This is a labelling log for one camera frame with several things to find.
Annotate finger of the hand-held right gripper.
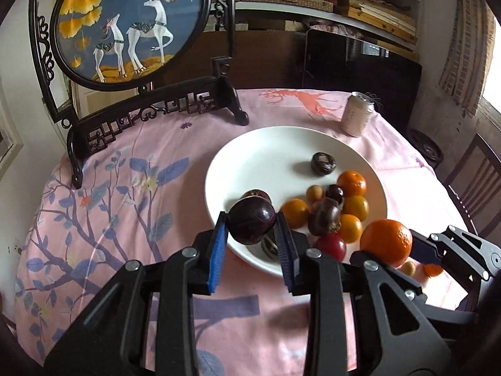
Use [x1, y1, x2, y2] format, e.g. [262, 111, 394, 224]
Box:
[349, 248, 483, 324]
[409, 224, 501, 283]

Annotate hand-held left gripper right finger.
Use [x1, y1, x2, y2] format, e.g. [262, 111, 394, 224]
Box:
[273, 211, 461, 376]

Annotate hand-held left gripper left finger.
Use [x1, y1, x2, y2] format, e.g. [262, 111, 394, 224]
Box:
[44, 211, 231, 376]

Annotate dark water chestnut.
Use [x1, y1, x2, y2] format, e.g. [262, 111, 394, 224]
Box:
[311, 152, 338, 175]
[240, 189, 272, 206]
[307, 198, 342, 237]
[260, 233, 280, 261]

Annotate large mandarin orange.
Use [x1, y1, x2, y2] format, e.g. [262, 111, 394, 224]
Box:
[359, 219, 413, 269]

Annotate smooth round orange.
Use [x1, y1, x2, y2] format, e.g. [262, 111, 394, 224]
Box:
[281, 198, 311, 229]

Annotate large dark red plum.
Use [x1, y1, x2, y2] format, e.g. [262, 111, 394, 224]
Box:
[227, 198, 276, 245]

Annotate red cherry tomato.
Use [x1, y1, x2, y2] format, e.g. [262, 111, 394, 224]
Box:
[316, 233, 347, 261]

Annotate tiny dark plum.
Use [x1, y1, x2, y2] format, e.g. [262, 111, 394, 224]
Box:
[325, 184, 345, 205]

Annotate white oval plate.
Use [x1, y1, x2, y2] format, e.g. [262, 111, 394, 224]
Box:
[205, 126, 388, 279]

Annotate small mandarin orange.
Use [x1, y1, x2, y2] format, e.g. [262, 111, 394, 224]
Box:
[337, 170, 367, 197]

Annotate pink printed tablecloth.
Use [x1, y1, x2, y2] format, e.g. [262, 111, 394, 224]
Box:
[13, 88, 476, 376]

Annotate dark wooden slatted chair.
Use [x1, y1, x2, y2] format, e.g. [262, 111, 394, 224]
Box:
[442, 133, 501, 238]

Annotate black round stool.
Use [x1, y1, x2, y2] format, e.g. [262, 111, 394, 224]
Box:
[407, 128, 445, 166]

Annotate pale drink can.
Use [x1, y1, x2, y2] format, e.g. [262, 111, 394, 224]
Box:
[340, 91, 376, 138]

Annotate black flat screen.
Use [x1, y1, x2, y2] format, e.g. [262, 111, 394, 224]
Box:
[303, 27, 423, 126]

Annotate brown wooden cabinet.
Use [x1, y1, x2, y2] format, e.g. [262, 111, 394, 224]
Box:
[157, 29, 310, 91]

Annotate bright window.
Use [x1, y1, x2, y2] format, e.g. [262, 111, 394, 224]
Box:
[479, 8, 501, 111]

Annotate pink folded cloth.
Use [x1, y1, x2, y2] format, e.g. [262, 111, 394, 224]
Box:
[309, 21, 365, 39]

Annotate deer picture table screen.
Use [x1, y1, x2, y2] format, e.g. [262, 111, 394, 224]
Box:
[28, 0, 250, 189]

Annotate stack of books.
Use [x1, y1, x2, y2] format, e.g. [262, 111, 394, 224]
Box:
[338, 0, 418, 44]

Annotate white window frame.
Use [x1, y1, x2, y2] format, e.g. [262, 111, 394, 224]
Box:
[0, 98, 25, 174]

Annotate wooden wall shelf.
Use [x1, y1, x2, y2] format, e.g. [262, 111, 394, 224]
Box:
[234, 0, 424, 53]

